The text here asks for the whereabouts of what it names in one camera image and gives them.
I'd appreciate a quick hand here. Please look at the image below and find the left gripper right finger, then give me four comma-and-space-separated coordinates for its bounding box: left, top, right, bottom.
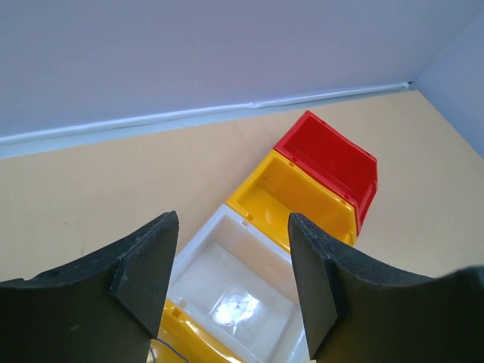
288, 213, 483, 362

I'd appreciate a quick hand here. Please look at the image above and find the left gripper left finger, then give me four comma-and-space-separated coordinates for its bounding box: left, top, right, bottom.
1, 211, 178, 362

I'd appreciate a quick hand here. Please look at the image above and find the blue thin wire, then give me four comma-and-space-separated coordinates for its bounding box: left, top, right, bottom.
147, 338, 190, 363

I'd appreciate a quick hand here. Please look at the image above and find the yellow bin near left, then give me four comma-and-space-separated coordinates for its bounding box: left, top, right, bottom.
146, 299, 244, 363

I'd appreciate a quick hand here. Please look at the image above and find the yellow bin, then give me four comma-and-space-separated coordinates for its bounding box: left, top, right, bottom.
226, 150, 357, 251
146, 299, 244, 363

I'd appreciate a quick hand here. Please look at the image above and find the white bin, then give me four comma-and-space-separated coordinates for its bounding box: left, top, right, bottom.
167, 205, 309, 362

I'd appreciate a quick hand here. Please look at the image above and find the yellow bin middle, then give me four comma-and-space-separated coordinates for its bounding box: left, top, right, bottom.
226, 150, 357, 251

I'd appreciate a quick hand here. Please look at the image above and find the red bin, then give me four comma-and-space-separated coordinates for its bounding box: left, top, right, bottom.
274, 110, 378, 232

